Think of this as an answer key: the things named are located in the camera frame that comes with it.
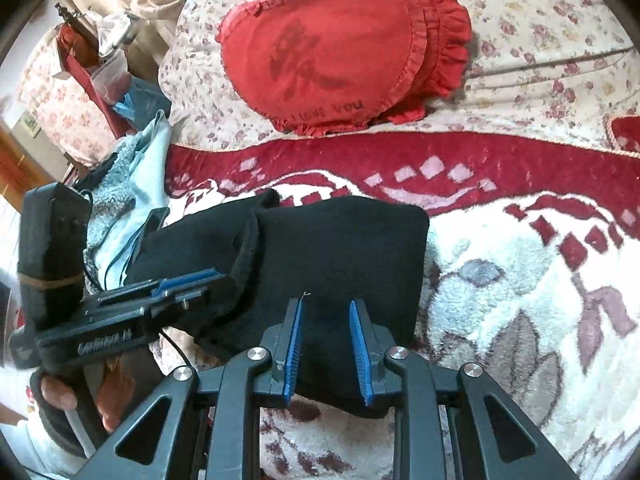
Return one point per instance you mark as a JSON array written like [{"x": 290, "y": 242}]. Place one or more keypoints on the red cushion with pale trim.
[{"x": 625, "y": 135}]

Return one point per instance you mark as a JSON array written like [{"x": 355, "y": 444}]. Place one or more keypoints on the floral pillow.
[{"x": 55, "y": 105}]

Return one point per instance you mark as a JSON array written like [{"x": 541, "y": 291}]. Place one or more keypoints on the black cloth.
[{"x": 100, "y": 175}]

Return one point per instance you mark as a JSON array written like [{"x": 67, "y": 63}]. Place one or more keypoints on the floral quilt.
[{"x": 525, "y": 20}]

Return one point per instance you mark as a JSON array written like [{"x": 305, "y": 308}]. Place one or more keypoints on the red ruffled pillow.
[{"x": 450, "y": 50}]

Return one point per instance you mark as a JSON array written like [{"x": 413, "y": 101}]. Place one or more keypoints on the blue bag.
[{"x": 145, "y": 100}]

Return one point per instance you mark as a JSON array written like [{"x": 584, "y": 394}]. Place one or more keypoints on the red and white plush blanket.
[{"x": 500, "y": 270}]

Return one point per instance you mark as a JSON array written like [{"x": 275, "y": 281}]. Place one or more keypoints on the beige cloth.
[{"x": 155, "y": 25}]

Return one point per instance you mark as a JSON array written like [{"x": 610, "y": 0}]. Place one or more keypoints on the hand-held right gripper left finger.
[{"x": 295, "y": 345}]

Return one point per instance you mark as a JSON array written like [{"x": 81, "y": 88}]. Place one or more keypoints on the clear plastic bag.
[{"x": 110, "y": 77}]

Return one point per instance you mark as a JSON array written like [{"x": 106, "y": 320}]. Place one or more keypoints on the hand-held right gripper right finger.
[{"x": 360, "y": 350}]

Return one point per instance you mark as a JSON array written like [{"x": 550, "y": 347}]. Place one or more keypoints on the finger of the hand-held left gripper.
[
  {"x": 170, "y": 306},
  {"x": 190, "y": 280}
]

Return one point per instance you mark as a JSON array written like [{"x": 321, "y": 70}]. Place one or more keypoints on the light blue fleece jacket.
[{"x": 150, "y": 160}]

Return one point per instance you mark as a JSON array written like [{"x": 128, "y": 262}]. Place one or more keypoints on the black pants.
[{"x": 340, "y": 250}]

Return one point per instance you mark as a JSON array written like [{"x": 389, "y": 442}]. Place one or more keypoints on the red heart pillow with print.
[{"x": 325, "y": 45}]

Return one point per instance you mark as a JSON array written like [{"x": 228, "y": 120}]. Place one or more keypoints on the person's left hand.
[{"x": 57, "y": 392}]

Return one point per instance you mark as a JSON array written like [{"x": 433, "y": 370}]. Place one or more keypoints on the person's white clothing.
[{"x": 30, "y": 450}]

